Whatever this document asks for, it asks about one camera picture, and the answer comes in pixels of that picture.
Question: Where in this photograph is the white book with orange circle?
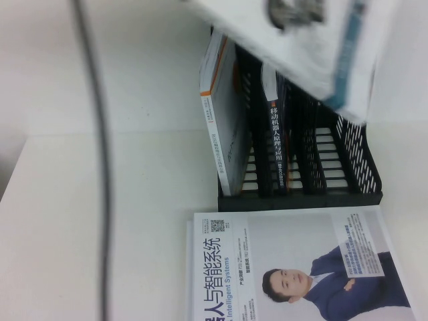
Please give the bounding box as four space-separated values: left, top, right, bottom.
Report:
199 31 251 197

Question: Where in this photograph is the white teal car suspension book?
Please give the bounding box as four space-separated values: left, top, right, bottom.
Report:
182 0 401 125

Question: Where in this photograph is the black perforated plastic book stand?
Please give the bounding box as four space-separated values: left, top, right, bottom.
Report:
209 25 383 212

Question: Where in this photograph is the black camera cable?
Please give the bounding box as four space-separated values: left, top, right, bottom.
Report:
74 0 113 321

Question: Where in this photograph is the dark blue robotics book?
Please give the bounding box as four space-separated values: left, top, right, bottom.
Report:
261 63 295 197

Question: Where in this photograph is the magazine with man in suit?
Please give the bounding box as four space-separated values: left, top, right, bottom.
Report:
193 205 417 321

